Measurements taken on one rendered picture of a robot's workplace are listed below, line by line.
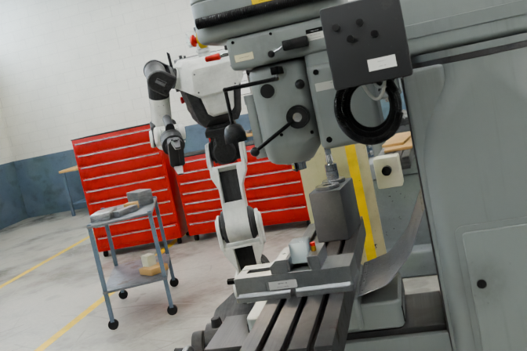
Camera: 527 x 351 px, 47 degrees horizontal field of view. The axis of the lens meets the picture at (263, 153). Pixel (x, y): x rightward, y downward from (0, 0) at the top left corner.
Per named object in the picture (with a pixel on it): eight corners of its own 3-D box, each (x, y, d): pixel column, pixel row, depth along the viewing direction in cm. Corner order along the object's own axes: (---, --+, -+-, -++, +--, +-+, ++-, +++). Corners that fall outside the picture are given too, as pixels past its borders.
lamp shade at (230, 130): (225, 143, 205) (221, 125, 204) (246, 139, 205) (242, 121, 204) (225, 145, 197) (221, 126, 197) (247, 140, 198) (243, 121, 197)
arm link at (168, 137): (166, 171, 231) (161, 157, 242) (191, 167, 233) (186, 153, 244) (162, 140, 226) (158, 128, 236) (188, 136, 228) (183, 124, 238)
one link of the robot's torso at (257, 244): (238, 291, 294) (214, 209, 272) (278, 283, 293) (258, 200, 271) (238, 313, 280) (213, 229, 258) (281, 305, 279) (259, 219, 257)
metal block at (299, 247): (292, 264, 177) (288, 244, 176) (296, 257, 182) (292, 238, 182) (310, 262, 175) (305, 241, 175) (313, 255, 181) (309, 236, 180)
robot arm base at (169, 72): (141, 82, 270) (144, 57, 265) (169, 85, 274) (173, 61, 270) (144, 95, 257) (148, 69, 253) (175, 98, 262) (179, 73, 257)
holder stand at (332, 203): (318, 243, 225) (307, 190, 223) (332, 226, 246) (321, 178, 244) (349, 239, 221) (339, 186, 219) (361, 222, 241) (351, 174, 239)
